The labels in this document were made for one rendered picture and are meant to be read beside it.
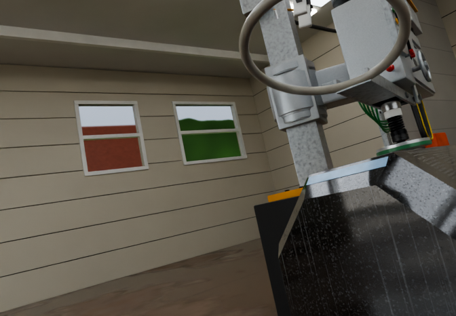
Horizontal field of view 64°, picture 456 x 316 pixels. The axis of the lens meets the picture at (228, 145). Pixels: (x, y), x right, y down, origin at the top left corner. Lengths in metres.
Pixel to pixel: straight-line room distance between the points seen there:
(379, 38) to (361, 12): 0.15
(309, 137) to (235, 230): 6.26
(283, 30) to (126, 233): 5.50
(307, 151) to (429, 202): 1.26
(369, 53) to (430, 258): 0.93
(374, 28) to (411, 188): 0.84
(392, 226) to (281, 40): 1.59
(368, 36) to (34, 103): 6.32
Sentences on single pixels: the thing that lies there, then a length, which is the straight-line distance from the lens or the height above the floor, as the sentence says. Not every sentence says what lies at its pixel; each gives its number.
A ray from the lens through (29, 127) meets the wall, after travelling 7.18.
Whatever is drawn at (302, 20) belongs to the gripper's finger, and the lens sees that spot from 0.95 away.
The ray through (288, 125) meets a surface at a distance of 2.25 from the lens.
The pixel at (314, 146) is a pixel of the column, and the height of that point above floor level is 1.00.
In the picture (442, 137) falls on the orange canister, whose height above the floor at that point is 1.05.
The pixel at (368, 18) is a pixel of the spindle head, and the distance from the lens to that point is 1.76.
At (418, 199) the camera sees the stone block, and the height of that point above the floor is 0.67.
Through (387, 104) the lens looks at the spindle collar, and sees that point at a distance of 1.72.
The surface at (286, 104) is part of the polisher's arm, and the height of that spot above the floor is 1.28.
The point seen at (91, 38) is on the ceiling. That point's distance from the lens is 6.69.
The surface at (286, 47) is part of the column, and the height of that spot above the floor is 1.65.
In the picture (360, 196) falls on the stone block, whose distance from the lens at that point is 1.13.
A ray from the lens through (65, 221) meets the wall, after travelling 6.94.
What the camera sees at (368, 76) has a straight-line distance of 1.31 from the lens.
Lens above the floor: 0.74
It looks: 10 degrees up
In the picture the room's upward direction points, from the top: 12 degrees counter-clockwise
